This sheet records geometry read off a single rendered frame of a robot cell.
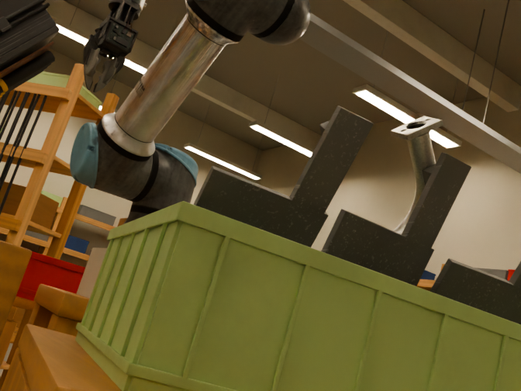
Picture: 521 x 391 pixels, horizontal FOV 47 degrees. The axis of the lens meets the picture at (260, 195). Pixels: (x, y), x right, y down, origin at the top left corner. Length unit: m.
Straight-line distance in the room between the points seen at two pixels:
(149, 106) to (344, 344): 0.64
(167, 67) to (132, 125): 0.13
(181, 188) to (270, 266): 0.67
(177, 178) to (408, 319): 0.69
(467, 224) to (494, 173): 0.68
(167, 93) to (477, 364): 0.68
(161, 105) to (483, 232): 6.45
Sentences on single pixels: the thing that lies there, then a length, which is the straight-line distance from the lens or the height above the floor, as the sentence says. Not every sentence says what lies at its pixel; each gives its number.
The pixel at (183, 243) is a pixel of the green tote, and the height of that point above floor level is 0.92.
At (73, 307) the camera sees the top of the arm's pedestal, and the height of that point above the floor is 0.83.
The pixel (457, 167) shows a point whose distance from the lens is 0.80.
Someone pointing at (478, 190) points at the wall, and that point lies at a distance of 7.62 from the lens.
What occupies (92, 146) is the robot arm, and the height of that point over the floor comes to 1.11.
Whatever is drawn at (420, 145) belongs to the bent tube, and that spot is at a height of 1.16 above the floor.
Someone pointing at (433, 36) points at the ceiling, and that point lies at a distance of 6.88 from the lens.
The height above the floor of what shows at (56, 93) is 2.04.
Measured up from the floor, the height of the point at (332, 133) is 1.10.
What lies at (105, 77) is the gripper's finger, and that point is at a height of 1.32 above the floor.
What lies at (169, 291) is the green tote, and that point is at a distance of 0.53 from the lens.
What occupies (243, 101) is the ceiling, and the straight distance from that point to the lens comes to 9.90.
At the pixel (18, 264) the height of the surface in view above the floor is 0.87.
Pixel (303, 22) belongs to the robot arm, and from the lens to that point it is 1.08.
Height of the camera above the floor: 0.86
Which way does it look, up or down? 13 degrees up
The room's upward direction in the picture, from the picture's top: 16 degrees clockwise
